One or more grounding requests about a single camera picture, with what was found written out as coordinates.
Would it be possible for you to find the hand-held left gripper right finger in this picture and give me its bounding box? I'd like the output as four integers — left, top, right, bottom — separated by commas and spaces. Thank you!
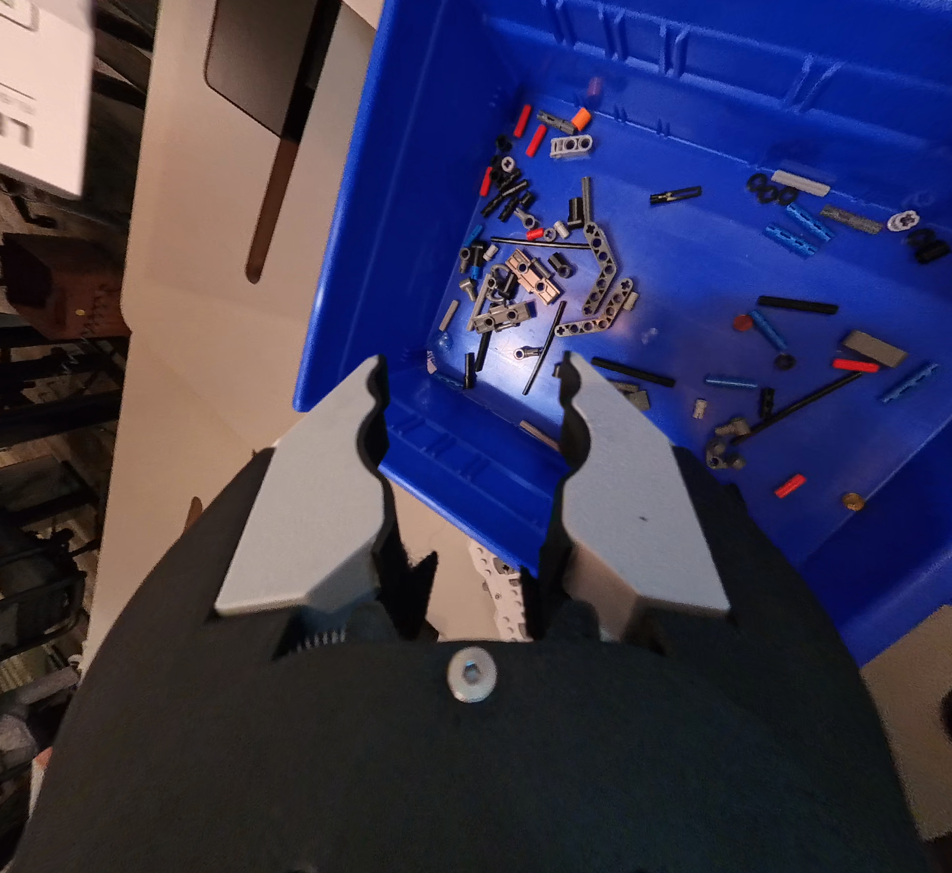
537, 351, 731, 640

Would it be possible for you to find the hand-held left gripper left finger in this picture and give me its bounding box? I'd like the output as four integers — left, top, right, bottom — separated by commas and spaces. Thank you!
214, 354, 404, 617

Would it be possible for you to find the blue storage bin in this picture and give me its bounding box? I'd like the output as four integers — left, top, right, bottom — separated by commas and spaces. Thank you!
292, 0, 952, 669

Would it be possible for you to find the pile of small brick pieces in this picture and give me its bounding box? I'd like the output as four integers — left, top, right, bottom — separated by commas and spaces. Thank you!
427, 103, 949, 517

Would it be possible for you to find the instruction booklet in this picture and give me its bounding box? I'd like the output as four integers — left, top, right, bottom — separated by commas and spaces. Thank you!
0, 0, 98, 199

